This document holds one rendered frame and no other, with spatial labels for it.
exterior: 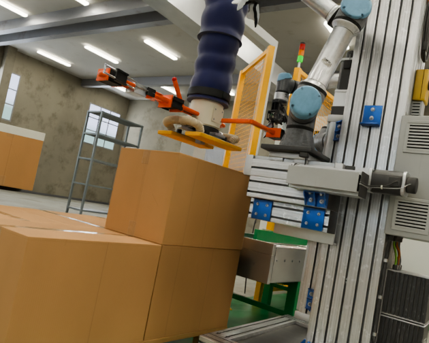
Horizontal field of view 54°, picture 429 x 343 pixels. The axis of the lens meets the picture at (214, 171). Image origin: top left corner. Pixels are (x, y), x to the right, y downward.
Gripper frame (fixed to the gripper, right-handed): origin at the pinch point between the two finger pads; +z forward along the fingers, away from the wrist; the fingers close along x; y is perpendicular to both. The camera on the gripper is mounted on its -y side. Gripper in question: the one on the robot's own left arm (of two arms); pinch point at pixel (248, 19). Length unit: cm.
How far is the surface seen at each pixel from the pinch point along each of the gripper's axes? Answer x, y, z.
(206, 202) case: -24, 20, 76
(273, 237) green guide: -167, 54, 93
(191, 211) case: -14, 21, 82
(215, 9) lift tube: -20.7, 35.2, -19.5
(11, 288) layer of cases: 59, 28, 114
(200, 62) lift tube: -21.6, 38.8, 7.8
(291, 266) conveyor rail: -90, 1, 102
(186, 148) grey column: -141, 136, 32
